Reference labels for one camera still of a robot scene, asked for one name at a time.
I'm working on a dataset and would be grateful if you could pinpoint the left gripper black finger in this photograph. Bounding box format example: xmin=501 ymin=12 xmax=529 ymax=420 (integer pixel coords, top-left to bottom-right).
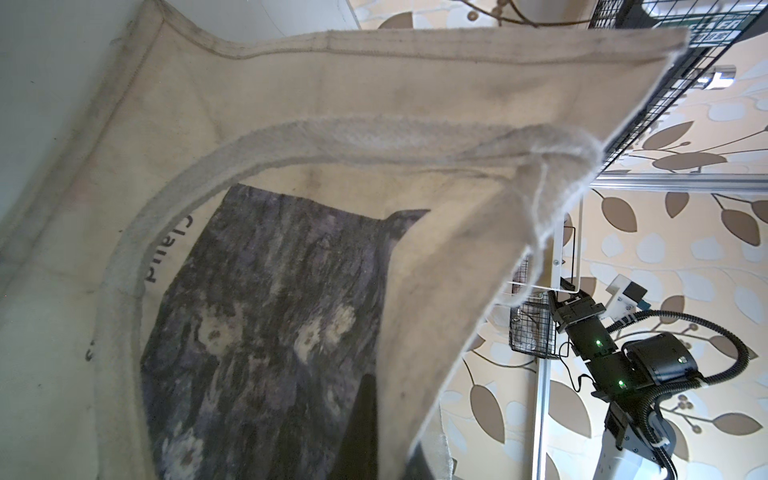
xmin=329 ymin=374 xmax=379 ymax=480

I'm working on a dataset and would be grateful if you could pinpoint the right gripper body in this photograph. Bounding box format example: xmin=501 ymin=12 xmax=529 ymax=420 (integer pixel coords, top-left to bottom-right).
xmin=548 ymin=290 xmax=618 ymax=366

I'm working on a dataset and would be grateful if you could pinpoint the cream canvas tote bag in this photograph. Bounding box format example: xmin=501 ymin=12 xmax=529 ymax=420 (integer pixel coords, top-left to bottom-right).
xmin=1 ymin=1 xmax=689 ymax=479

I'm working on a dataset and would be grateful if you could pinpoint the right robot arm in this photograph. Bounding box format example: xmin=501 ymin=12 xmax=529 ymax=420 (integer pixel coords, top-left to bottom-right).
xmin=548 ymin=281 xmax=750 ymax=479

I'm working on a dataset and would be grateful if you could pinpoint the white wooden two-tier shelf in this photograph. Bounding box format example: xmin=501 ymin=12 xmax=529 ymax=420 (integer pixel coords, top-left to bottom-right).
xmin=502 ymin=200 xmax=584 ymax=297

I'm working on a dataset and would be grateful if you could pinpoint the black wire basket right wall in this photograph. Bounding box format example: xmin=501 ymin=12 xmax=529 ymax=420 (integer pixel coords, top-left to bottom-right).
xmin=509 ymin=287 xmax=558 ymax=359

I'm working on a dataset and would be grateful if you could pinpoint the black wire basket wall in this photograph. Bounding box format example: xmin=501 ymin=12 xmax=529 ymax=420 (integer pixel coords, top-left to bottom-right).
xmin=509 ymin=287 xmax=558 ymax=359
xmin=589 ymin=1 xmax=767 ymax=167

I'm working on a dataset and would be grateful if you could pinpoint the aluminium frame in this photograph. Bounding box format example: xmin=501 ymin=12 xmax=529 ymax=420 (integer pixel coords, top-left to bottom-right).
xmin=530 ymin=170 xmax=768 ymax=480

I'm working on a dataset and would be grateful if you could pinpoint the black wire basket back wall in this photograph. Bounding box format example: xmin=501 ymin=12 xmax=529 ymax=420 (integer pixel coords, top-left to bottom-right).
xmin=589 ymin=1 xmax=767 ymax=167

